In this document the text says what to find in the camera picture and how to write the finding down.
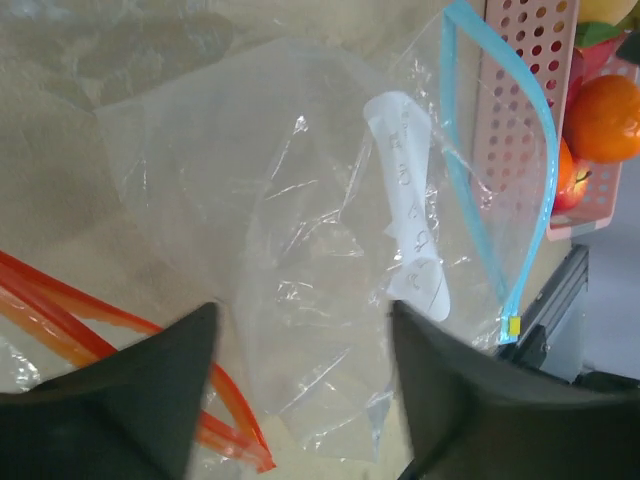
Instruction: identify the pink perforated plastic basket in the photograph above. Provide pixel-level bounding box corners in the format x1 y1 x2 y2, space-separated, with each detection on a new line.
474 0 640 244

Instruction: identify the zip bag of mixed fruit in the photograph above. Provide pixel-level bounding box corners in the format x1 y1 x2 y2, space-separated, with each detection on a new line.
96 1 557 460

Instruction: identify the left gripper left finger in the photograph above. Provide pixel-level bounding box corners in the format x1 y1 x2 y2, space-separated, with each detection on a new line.
1 303 218 479

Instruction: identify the fake orange persimmon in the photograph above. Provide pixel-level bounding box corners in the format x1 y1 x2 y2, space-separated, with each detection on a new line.
564 75 639 164

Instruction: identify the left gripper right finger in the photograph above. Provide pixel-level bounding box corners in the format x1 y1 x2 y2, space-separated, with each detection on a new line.
390 301 639 479

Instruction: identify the zip bag of red apples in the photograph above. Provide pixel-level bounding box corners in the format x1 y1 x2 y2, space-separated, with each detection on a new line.
0 249 277 476

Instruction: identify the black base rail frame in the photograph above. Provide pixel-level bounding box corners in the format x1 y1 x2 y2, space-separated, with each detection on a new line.
496 245 590 382

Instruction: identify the fake yellow orange fruit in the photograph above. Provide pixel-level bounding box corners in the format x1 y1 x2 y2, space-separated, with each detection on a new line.
577 0 638 25

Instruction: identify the red yellow fake apple four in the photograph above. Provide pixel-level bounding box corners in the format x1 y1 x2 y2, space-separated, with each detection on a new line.
553 160 592 213

